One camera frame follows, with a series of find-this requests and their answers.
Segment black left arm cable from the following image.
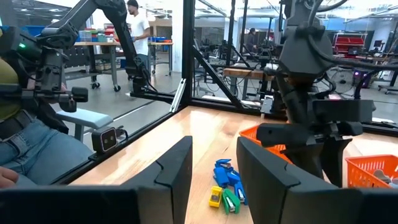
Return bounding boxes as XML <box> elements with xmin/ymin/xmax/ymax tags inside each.
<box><xmin>306</xmin><ymin>0</ymin><xmax>398</xmax><ymax>100</ymax></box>

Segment person's hand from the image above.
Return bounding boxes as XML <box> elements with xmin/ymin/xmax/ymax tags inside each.
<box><xmin>0</xmin><ymin>166</ymin><xmax>20</xmax><ymax>190</ymax></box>

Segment small black depth camera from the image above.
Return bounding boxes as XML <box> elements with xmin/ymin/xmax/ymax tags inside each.
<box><xmin>91</xmin><ymin>126</ymin><xmax>125</xmax><ymax>154</ymax></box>

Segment wooden top workbench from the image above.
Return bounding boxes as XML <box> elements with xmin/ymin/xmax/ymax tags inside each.
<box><xmin>73</xmin><ymin>40</ymin><xmax>174</xmax><ymax>93</ymax></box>

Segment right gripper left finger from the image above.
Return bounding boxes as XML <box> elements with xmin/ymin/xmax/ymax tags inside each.
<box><xmin>0</xmin><ymin>136</ymin><xmax>193</xmax><ymax>224</ymax></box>

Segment orange plastic basket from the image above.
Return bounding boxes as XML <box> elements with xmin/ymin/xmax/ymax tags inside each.
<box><xmin>238</xmin><ymin>124</ymin><xmax>295</xmax><ymax>165</ymax></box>
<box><xmin>345</xmin><ymin>154</ymin><xmax>398</xmax><ymax>190</ymax></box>

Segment yellow mini stapler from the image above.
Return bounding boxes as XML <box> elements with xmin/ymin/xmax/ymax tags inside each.
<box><xmin>208</xmin><ymin>185</ymin><xmax>224</xmax><ymax>208</ymax></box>

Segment light grey staple remover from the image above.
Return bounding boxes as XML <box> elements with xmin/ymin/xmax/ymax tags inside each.
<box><xmin>372</xmin><ymin>169</ymin><xmax>398</xmax><ymax>187</ymax></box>

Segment silver metal bracket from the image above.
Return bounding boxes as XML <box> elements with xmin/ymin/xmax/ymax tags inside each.
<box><xmin>169</xmin><ymin>77</ymin><xmax>188</xmax><ymax>114</ymax></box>

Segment person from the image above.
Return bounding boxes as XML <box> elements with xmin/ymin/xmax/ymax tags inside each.
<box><xmin>0</xmin><ymin>27</ymin><xmax>94</xmax><ymax>189</ymax></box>
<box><xmin>126</xmin><ymin>0</ymin><xmax>152</xmax><ymax>82</ymax></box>
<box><xmin>244</xmin><ymin>27</ymin><xmax>259</xmax><ymax>54</ymax></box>

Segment red storage bins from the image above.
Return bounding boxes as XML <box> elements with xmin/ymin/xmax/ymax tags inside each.
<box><xmin>332</xmin><ymin>32</ymin><xmax>366</xmax><ymax>58</ymax></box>

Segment black aluminium table frame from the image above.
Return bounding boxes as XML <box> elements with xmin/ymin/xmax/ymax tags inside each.
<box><xmin>51</xmin><ymin>0</ymin><xmax>398</xmax><ymax>187</ymax></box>

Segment wooden table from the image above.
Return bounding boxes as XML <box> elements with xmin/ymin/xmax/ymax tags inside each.
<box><xmin>223</xmin><ymin>67</ymin><xmax>276</xmax><ymax>82</ymax></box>

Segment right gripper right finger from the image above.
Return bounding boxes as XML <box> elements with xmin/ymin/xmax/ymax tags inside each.
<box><xmin>236</xmin><ymin>136</ymin><xmax>398</xmax><ymax>224</ymax></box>

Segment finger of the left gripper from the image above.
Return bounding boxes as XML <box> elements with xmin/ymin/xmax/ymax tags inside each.
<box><xmin>320</xmin><ymin>136</ymin><xmax>353</xmax><ymax>189</ymax></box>
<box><xmin>281</xmin><ymin>141</ymin><xmax>326</xmax><ymax>180</ymax></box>

